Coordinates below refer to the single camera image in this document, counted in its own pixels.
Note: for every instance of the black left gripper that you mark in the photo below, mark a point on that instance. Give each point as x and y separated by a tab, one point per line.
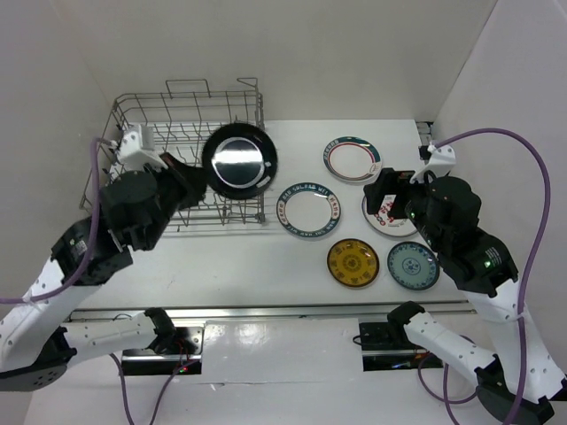
193	179

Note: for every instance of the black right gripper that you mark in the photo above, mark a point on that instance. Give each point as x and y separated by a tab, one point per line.
388	180

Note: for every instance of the black round plate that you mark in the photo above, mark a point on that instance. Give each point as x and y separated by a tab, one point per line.
240	161

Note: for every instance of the yellow patterned plate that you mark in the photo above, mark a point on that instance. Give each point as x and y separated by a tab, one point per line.
353	263

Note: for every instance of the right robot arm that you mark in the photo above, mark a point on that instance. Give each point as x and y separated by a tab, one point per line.
517	380

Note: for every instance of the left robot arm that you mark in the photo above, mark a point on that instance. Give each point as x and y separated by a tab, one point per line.
38	346

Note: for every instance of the white plate teal red rim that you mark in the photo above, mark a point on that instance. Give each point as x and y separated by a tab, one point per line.
352	159

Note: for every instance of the white plate red characters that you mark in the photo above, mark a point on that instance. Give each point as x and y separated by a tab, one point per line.
386	225

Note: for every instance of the white plate teal lettered rim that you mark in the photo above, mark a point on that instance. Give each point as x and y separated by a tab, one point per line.
308	210

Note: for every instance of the blue white patterned plate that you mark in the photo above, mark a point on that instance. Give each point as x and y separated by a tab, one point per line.
413	266

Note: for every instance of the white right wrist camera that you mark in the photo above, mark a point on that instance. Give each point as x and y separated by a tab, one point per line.
439	161

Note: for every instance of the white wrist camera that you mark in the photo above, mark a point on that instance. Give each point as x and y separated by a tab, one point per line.
136	149
439	161

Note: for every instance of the grey wire dish rack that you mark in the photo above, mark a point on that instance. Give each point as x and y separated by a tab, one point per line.
178	119

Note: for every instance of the silver aluminium side rail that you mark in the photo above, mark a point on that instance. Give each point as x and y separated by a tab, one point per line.
424	129

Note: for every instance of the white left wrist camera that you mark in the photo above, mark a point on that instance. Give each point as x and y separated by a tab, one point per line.
136	149

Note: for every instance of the silver aluminium front rail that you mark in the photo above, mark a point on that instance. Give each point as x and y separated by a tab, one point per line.
267	312

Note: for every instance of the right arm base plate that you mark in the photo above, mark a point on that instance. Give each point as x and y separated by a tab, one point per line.
382	352

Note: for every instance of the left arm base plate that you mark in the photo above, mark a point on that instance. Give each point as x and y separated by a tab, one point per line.
184	352

